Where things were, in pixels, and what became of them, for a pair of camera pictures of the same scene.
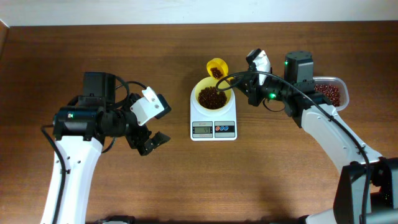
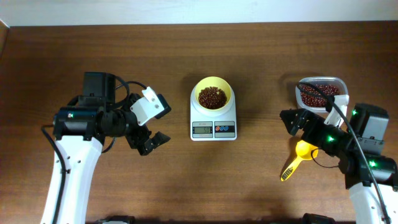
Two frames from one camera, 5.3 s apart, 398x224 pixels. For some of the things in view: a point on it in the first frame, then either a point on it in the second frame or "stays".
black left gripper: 144,149 stays
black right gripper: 251,86 to 310,123
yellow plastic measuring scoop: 220,64 to 303,151
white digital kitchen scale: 212,125 stays
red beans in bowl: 211,99 stays
